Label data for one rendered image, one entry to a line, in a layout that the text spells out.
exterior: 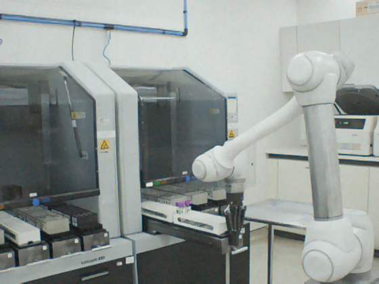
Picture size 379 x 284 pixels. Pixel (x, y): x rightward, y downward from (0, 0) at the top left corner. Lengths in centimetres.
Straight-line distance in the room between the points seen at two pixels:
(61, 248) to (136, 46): 206
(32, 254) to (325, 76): 133
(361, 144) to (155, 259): 240
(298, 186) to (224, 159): 286
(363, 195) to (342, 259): 273
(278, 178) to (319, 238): 321
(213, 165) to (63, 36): 191
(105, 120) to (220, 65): 226
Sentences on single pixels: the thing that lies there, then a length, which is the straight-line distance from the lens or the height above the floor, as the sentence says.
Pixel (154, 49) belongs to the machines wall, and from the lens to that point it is 375.
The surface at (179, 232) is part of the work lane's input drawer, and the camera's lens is 213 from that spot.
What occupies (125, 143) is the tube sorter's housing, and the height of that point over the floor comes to 119.
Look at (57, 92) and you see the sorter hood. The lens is 210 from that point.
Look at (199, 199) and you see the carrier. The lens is 254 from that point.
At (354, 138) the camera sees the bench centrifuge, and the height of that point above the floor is 106.
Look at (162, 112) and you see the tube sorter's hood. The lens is 233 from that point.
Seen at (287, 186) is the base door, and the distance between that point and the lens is 461.
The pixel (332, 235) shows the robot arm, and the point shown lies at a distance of 148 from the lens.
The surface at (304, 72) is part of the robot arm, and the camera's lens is 142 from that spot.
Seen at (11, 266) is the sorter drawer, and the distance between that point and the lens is 194.
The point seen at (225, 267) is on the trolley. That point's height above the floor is 52.
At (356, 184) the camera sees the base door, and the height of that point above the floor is 65.
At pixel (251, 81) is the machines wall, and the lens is 455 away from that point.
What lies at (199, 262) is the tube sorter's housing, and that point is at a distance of 252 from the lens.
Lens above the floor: 136
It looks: 5 degrees down
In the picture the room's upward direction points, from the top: 1 degrees counter-clockwise
